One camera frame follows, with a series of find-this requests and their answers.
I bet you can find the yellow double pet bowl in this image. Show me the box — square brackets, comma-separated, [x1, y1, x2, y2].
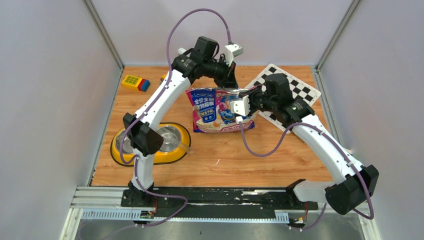
[109, 122, 192, 167]

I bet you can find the purple cable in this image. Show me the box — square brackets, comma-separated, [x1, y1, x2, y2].
[235, 115, 376, 221]
[118, 8, 233, 166]

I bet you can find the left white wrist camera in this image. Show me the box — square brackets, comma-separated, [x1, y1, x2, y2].
[223, 43, 244, 66]

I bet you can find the aluminium rail frame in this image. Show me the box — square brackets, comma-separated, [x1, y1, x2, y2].
[60, 186, 381, 240]

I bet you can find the black white checkerboard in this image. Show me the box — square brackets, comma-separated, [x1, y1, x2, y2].
[244, 63, 322, 134]

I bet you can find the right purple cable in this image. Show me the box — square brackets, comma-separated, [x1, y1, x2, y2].
[235, 115, 376, 221]

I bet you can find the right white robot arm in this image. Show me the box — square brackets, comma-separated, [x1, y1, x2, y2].
[247, 73, 379, 220]

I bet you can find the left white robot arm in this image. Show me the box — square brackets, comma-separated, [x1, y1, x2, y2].
[123, 36, 243, 207]

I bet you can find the colourful pet food bag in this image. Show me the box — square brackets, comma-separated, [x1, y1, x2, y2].
[185, 87, 244, 133]

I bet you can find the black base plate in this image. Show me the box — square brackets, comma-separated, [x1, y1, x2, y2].
[120, 186, 318, 220]

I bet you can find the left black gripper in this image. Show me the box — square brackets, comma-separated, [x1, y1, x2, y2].
[201, 55, 238, 88]

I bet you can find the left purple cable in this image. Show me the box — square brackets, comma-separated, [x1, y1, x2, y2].
[118, 8, 233, 166]

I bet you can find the yellow blue red toy block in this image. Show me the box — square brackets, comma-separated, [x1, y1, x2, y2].
[121, 75, 151, 92]

